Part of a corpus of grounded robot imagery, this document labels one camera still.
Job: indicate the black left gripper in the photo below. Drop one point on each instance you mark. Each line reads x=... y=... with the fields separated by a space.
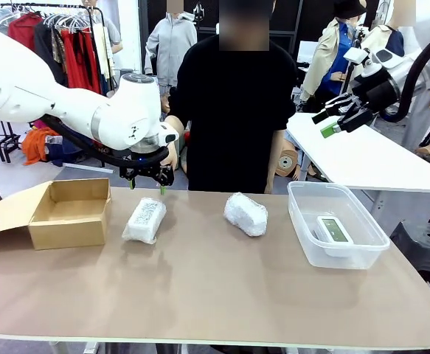
x=146 y=169

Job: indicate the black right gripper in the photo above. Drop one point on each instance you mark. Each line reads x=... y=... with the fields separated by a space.
x=378 y=94

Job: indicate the bubble-wrapped clock with visible screen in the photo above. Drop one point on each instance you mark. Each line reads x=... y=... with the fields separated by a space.
x=144 y=221

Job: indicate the thickly bubble-wrapped clock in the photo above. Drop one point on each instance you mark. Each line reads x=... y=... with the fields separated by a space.
x=246 y=214

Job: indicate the unwrapped white digital clock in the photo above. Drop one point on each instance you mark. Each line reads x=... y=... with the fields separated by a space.
x=334 y=230

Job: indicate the person's right forearm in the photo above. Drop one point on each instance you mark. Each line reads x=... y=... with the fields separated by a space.
x=176 y=121

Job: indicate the person's left forearm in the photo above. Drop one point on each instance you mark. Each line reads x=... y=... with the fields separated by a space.
x=275 y=158

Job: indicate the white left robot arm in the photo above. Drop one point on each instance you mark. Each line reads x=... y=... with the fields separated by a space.
x=15 y=92

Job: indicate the person's right hand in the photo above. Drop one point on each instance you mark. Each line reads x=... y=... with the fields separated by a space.
x=174 y=155

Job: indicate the metal bar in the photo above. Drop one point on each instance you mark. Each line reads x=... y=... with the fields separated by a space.
x=89 y=169

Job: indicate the mannequin in beige coat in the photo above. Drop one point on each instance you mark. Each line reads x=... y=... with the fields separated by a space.
x=329 y=48

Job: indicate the white table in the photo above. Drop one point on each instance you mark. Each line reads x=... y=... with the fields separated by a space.
x=384 y=166

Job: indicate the white panel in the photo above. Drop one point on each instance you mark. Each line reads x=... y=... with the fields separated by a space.
x=307 y=51

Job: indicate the child mannequin in green shirt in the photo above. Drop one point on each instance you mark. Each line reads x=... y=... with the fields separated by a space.
x=164 y=105

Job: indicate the blue cloth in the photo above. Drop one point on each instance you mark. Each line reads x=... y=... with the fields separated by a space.
x=61 y=155

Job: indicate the white mannequin navy top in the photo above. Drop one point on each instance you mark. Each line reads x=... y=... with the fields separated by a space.
x=402 y=40

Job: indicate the brown cardboard box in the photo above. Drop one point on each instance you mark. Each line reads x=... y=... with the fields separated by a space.
x=67 y=228

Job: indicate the black hat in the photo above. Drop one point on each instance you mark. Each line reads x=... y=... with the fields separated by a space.
x=349 y=9

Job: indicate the person in black sweater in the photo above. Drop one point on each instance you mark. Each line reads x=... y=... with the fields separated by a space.
x=236 y=110

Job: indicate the grey plastic stool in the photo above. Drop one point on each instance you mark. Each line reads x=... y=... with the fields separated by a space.
x=126 y=71

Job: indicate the black partition panel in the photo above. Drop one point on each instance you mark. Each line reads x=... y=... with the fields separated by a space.
x=284 y=18

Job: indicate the orange cloth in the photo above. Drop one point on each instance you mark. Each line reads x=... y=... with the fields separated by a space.
x=37 y=147

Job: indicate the cream garment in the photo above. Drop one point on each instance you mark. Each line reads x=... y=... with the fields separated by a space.
x=102 y=55

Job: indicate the long red dress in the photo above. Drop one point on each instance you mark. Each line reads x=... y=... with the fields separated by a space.
x=85 y=62

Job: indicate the clear plastic container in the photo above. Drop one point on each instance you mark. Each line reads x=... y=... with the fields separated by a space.
x=347 y=260

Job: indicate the black plastic stool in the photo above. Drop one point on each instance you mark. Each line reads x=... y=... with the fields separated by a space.
x=425 y=243

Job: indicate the black garment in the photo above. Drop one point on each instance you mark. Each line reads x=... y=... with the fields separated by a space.
x=46 y=51

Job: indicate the red garment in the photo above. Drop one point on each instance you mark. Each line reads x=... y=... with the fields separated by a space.
x=24 y=31

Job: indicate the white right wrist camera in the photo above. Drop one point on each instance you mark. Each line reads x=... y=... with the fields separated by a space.
x=356 y=55

